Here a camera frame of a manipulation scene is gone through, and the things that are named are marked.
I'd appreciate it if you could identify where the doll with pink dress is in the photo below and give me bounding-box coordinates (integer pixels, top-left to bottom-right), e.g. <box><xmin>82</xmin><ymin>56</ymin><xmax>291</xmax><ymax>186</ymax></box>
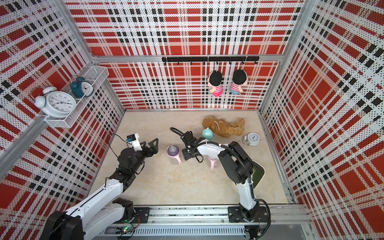
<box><xmin>208</xmin><ymin>71</ymin><xmax>223</xmax><ymax>97</ymax></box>

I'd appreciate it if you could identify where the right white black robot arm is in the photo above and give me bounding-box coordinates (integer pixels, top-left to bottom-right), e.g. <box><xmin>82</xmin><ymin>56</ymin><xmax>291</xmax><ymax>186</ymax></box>
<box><xmin>177</xmin><ymin>131</ymin><xmax>260</xmax><ymax>222</ymax></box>

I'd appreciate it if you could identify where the white wire wall shelf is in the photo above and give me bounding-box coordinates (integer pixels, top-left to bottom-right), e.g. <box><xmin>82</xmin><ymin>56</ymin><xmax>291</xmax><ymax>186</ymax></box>
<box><xmin>44</xmin><ymin>66</ymin><xmax>109</xmax><ymax>128</ymax></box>

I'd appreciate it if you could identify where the small white alarm clock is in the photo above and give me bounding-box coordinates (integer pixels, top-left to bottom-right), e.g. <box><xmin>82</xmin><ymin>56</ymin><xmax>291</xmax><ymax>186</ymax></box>
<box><xmin>242</xmin><ymin>133</ymin><xmax>260</xmax><ymax>147</ymax></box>

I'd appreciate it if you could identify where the brown plush toy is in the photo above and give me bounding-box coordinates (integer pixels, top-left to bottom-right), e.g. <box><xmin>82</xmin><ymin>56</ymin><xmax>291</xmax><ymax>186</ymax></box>
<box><xmin>202</xmin><ymin>116</ymin><xmax>246</xmax><ymax>138</ymax></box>

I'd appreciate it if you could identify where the doll with striped shirt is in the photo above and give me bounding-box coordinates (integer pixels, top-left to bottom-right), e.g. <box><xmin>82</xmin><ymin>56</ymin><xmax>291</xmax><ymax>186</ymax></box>
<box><xmin>230</xmin><ymin>69</ymin><xmax>249</xmax><ymax>95</ymax></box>

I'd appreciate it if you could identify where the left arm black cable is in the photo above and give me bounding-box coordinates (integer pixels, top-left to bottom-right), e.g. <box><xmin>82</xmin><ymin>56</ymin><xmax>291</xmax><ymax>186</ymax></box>
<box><xmin>107</xmin><ymin>133</ymin><xmax>130</xmax><ymax>160</ymax></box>

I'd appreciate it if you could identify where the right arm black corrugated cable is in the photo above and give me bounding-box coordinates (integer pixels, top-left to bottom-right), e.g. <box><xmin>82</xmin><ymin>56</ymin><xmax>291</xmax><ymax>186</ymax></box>
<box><xmin>169</xmin><ymin>127</ymin><xmax>272</xmax><ymax>238</ymax></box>

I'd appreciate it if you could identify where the large white alarm clock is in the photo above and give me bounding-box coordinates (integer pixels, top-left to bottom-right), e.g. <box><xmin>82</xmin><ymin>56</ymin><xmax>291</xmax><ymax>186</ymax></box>
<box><xmin>34</xmin><ymin>86</ymin><xmax>77</xmax><ymax>119</ymax></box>

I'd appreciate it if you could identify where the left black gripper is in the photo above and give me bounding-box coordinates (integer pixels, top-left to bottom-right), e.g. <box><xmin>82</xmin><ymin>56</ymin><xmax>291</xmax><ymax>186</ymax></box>
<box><xmin>131</xmin><ymin>138</ymin><xmax>158</xmax><ymax>173</ymax></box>

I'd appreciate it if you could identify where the green circuit board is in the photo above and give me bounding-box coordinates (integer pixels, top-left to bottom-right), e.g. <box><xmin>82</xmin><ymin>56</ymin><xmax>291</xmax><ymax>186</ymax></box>
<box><xmin>115</xmin><ymin>227</ymin><xmax>135</xmax><ymax>236</ymax></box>

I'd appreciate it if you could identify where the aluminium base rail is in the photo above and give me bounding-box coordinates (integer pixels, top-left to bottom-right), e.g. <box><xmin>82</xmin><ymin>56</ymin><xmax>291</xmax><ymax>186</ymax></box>
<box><xmin>95</xmin><ymin>204</ymin><xmax>316</xmax><ymax>240</ymax></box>

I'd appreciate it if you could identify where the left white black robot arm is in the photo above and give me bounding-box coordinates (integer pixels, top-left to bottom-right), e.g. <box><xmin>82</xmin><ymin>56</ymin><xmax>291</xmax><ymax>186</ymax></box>
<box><xmin>40</xmin><ymin>137</ymin><xmax>159</xmax><ymax>240</ymax></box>

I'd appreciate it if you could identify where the pink bottle handle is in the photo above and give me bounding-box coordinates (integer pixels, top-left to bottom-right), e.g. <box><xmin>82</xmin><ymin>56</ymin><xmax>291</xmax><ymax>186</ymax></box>
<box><xmin>174</xmin><ymin>155</ymin><xmax>182</xmax><ymax>165</ymax></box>
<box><xmin>208</xmin><ymin>157</ymin><xmax>218</xmax><ymax>170</ymax></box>

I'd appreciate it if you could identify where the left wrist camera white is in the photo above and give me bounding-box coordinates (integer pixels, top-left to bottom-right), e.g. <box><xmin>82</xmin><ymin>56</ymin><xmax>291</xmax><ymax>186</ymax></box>
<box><xmin>126</xmin><ymin>133</ymin><xmax>142</xmax><ymax>152</ymax></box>

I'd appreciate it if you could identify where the black hook rail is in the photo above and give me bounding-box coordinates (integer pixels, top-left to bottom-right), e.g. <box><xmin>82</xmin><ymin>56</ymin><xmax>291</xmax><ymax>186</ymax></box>
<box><xmin>162</xmin><ymin>56</ymin><xmax>260</xmax><ymax>64</ymax></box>

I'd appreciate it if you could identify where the white bin green inside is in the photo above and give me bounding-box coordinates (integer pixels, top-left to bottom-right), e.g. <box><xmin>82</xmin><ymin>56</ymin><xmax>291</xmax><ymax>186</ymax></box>
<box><xmin>252</xmin><ymin>162</ymin><xmax>266</xmax><ymax>189</ymax></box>

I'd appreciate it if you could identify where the teal alarm clock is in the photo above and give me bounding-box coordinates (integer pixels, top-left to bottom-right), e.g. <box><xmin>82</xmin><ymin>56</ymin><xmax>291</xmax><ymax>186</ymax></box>
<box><xmin>70</xmin><ymin>77</ymin><xmax>94</xmax><ymax>99</ymax></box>

